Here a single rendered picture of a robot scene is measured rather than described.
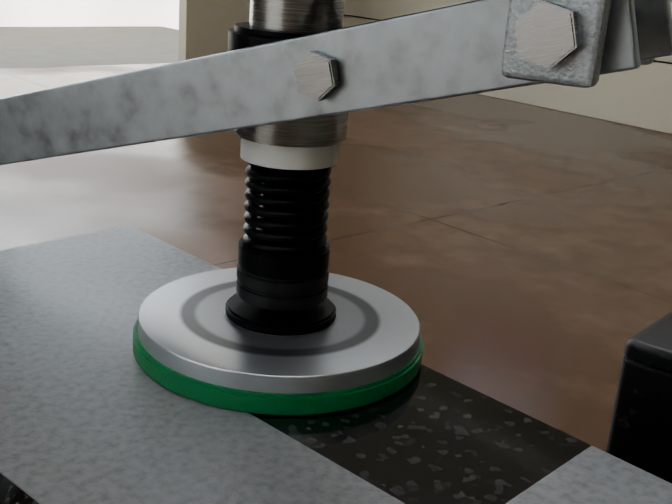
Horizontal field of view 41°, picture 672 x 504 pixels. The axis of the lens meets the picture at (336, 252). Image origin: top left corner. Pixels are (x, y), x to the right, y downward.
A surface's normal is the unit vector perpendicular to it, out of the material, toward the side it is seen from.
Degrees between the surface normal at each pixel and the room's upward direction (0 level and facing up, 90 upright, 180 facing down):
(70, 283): 0
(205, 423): 0
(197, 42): 90
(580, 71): 90
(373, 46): 90
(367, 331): 0
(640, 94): 90
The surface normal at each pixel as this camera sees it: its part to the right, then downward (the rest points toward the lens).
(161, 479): 0.07, -0.95
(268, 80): -0.48, 0.25
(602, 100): -0.74, 0.17
